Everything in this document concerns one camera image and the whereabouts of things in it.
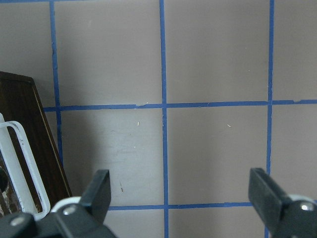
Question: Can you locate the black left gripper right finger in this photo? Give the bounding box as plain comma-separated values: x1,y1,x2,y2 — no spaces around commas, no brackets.
248,168,317,238

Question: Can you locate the white drawer handle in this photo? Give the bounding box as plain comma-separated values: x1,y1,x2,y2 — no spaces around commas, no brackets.
0,113,51,221

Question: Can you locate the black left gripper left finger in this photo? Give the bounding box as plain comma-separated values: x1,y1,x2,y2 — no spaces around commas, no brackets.
51,170,110,238

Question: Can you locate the dark wooden drawer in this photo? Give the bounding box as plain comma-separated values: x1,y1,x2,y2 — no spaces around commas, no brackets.
0,72,72,219

